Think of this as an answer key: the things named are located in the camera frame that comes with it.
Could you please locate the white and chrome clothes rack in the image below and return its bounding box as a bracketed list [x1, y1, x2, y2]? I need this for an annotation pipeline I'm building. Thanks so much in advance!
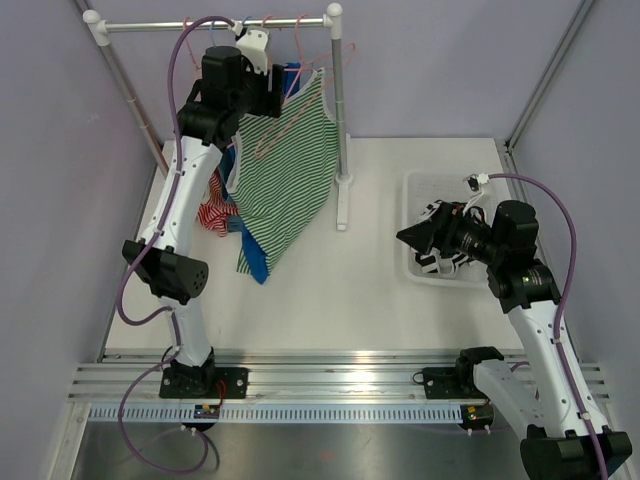
[82, 2, 353, 232]

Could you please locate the red white striped tank top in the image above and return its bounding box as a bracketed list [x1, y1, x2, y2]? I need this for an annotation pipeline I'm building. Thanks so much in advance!
[197, 170, 243, 237]

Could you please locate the black white striped tank top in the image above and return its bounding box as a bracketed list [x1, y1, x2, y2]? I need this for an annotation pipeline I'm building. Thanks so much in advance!
[413, 199, 475, 279]

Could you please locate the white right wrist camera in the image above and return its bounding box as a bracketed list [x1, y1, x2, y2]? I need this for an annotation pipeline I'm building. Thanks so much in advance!
[463, 173, 492, 213]

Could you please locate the green white striped tank top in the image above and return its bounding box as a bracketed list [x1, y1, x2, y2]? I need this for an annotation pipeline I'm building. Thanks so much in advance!
[227, 69, 339, 276]

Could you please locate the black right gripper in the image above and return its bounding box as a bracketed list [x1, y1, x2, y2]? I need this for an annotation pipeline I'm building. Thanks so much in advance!
[397, 202, 505, 266]

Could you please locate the white slotted cable duct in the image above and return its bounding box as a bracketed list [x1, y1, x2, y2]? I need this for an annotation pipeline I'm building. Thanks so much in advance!
[89, 402, 462, 424]

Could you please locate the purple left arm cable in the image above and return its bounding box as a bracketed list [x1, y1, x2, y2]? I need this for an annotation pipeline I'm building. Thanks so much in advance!
[114, 15, 241, 472]

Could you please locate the aluminium mounting rail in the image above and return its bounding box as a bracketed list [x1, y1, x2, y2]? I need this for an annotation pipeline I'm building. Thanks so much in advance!
[69, 349, 611, 401]

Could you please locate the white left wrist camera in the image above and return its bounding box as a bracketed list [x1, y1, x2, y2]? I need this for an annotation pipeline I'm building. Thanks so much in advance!
[236, 28, 270, 75]

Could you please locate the pink wire hanger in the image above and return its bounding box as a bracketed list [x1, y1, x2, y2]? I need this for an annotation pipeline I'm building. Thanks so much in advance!
[255, 13, 316, 160]
[299, 3, 356, 102]
[182, 15, 206, 81]

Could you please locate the bright blue tank top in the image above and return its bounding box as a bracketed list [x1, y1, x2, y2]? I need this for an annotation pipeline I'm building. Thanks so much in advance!
[217, 62, 301, 284]

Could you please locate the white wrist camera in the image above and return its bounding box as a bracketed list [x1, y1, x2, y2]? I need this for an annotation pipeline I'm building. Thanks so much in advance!
[463, 173, 492, 213]
[236, 28, 270, 75]

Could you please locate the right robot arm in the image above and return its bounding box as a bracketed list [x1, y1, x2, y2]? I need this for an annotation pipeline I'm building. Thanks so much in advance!
[396, 200, 632, 479]

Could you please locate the white plastic basket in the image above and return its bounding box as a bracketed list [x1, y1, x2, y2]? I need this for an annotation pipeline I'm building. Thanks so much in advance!
[400, 170, 510, 291]

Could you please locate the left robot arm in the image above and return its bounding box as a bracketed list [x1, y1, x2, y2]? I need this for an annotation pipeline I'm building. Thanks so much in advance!
[122, 45, 284, 399]

